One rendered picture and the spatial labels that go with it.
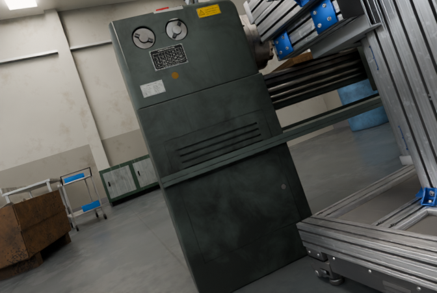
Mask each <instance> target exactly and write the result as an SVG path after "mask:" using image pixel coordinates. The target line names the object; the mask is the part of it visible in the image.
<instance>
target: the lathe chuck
mask: <svg viewBox="0 0 437 293"><path fill-rule="evenodd" d="M239 17H240V18H241V19H242V20H243V21H244V22H245V23H246V25H247V27H248V29H249V31H250V33H251V36H252V40H253V43H254V51H255V61H256V64H257V67H258V70H262V69H264V68H265V67H266V66H267V64H268V63H266V64H264V65H263V63H264V60H265V59H267V60H268V59H269V57H270V45H269V41H267V42H264V45H263V46H260V45H259V40H260V37H259V34H258V30H257V28H256V24H253V25H251V24H250V22H249V20H248V17H247V15H246V14H242V15H239Z"/></svg>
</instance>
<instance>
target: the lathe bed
mask: <svg viewBox="0 0 437 293"><path fill-rule="evenodd" d="M263 78H264V80H265V83H266V85H267V89H268V91H269V94H270V97H271V100H272V103H273V105H274V109H275V110H279V109H281V108H284V107H288V106H290V105H294V104H296V103H300V102H301V101H305V100H307V99H311V98H313V97H317V96H320V95H322V94H325V93H328V92H331V91H334V90H337V89H340V88H343V87H345V86H348V85H351V84H354V83H358V82H360V81H363V80H366V79H368V77H367V74H366V71H365V68H364V65H363V63H362V60H361V57H360V54H359V52H358V49H357V47H355V48H352V49H348V50H345V51H341V52H338V53H334V54H331V55H327V56H325V57H321V58H317V59H315V60H311V61H308V62H304V63H301V64H298V65H295V66H291V67H289V68H285V69H282V70H278V71H275V72H272V73H268V74H266V75H263ZM139 124H140V122H139ZM140 130H141V132H142V135H143V138H144V141H145V143H146V147H147V149H148V145H147V142H146V139H145V136H144V133H143V130H142V128H141V126H140ZM149 151H150V150H149V149H148V152H149Z"/></svg>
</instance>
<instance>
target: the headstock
mask: <svg viewBox="0 0 437 293"><path fill-rule="evenodd" d="M173 18H179V21H177V20H176V21H171V22H170V23H168V21H169V20H170V19H173ZM109 34H110V37H111V41H112V44H113V48H114V52H115V55H116V59H117V63H118V66H119V68H120V71H121V74H122V77H123V80H124V83H125V86H126V89H127V92H128V94H129V98H130V100H131V104H132V106H133V110H134V112H135V115H136V117H137V110H138V109H140V108H144V107H148V106H151V105H154V104H157V103H161V102H163V101H168V100H170V99H174V98H177V97H181V96H184V95H187V94H191V93H193V92H197V91H200V90H204V89H206V88H211V87H213V86H217V85H220V84H224V83H227V82H230V81H234V80H236V79H240V78H243V77H247V76H249V75H253V74H256V73H259V70H258V67H257V64H256V61H255V59H254V56H253V54H252V50H251V48H250V44H249V43H248V39H247V37H246V34H245V30H244V28H243V24H242V23H241V19H240V17H239V13H238V11H237V8H236V6H235V4H234V3H233V2H232V1H230V0H212V1H204V2H201V3H195V4H191V5H185V6H183V9H179V10H171V11H167V12H160V13H155V14H154V13H153V12H151V13H148V14H143V15H139V16H133V17H130V18H125V19H119V20H116V21H112V22H110V24H109ZM137 121H138V117H137ZM138 122H139V121H138Z"/></svg>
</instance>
